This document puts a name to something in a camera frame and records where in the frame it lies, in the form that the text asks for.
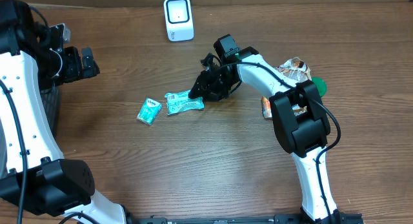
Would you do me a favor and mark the grey plastic mesh basket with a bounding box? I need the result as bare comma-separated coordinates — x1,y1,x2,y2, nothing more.
40,87,61,138

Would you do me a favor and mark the teal white small packet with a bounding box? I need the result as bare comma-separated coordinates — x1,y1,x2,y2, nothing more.
137,97,162,125

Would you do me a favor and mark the orange juice carton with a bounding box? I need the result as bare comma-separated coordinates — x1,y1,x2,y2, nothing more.
261,96,272,119

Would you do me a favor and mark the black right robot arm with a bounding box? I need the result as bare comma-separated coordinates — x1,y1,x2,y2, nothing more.
188,34,340,223

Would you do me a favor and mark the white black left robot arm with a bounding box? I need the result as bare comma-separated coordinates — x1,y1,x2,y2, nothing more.
1,0,134,223

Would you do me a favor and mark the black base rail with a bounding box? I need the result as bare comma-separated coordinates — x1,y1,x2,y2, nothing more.
137,212,364,224

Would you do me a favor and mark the white brown snack bag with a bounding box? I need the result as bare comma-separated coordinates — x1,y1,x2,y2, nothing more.
274,57,313,117

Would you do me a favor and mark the green round lid container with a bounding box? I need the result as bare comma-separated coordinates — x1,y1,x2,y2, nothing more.
312,77,327,97

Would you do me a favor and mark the light green wipes pack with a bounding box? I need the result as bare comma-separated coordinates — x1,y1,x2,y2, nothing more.
165,90,205,116

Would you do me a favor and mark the white barcode scanner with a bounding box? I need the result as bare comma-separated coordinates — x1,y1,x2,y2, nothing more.
163,0,194,42

